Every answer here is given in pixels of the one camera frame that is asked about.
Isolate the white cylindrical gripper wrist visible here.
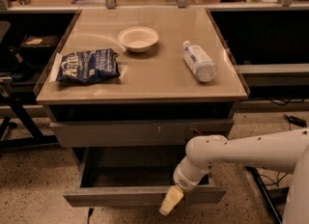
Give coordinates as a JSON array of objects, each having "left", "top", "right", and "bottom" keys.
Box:
[{"left": 159, "top": 156, "right": 214, "bottom": 216}]

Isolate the grey drawer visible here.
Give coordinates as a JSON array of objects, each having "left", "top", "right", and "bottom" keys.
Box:
[
  {"left": 50, "top": 119, "right": 234, "bottom": 148},
  {"left": 62, "top": 147, "right": 228, "bottom": 209}
]

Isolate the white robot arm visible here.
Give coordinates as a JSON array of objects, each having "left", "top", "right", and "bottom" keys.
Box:
[{"left": 159, "top": 128, "right": 309, "bottom": 224}]

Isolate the grey top drawer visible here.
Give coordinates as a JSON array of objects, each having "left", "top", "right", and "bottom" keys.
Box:
[{"left": 50, "top": 119, "right": 234, "bottom": 148}]

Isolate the grey drawer cabinet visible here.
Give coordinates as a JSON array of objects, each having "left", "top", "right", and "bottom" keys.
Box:
[{"left": 33, "top": 7, "right": 251, "bottom": 171}]

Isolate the black tripod leg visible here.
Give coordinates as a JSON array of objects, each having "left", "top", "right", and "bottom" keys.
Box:
[{"left": 245, "top": 167, "right": 283, "bottom": 224}]

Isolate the white plastic bottle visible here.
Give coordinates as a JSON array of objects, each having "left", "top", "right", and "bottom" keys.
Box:
[{"left": 183, "top": 41, "right": 216, "bottom": 83}]

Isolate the black power adapter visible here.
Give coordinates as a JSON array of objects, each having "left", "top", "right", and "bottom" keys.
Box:
[{"left": 284, "top": 115, "right": 307, "bottom": 127}]

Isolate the blue chip bag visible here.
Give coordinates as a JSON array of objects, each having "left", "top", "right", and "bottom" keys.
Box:
[{"left": 49, "top": 48, "right": 120, "bottom": 84}]

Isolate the white paper bowl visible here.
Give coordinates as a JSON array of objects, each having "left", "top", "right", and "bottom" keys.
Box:
[{"left": 118, "top": 27, "right": 158, "bottom": 53}]

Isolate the black cable under cabinet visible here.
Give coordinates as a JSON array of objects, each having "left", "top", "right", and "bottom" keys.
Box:
[{"left": 86, "top": 206, "right": 96, "bottom": 224}]

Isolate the black floor cable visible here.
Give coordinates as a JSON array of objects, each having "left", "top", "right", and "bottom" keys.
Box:
[{"left": 259, "top": 172, "right": 291, "bottom": 187}]

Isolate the black stand frame left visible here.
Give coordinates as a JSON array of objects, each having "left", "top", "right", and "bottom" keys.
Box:
[{"left": 0, "top": 86, "right": 58, "bottom": 150}]

